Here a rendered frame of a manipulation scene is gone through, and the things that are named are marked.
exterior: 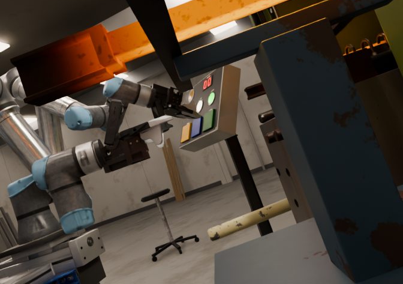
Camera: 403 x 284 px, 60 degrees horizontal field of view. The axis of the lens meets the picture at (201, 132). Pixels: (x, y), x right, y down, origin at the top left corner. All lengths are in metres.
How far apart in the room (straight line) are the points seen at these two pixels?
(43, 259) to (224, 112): 0.82
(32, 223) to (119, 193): 10.07
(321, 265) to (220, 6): 0.26
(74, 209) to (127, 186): 10.40
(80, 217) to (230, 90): 0.74
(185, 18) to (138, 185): 10.79
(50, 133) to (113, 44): 1.18
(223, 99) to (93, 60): 1.00
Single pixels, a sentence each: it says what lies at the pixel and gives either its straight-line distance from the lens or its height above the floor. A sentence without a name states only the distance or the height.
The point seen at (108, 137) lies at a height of 1.01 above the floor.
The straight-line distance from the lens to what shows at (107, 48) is 0.33.
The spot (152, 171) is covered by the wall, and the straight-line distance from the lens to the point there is 10.80.
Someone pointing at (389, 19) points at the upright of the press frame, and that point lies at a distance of 0.79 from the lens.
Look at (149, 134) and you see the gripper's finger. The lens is 0.83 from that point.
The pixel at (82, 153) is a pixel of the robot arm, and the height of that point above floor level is 0.99.
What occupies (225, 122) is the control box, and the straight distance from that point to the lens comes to 1.29.
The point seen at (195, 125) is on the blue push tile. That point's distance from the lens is 1.42.
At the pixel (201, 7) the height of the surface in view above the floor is 1.01.
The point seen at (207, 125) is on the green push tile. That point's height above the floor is 0.99.
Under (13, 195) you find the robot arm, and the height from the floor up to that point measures 0.99.
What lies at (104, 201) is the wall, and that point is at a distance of 11.77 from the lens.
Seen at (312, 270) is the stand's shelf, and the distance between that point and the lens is 0.37.
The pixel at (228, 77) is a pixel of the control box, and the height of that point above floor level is 1.14.
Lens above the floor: 0.88
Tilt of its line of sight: 4 degrees up
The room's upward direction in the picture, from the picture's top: 20 degrees counter-clockwise
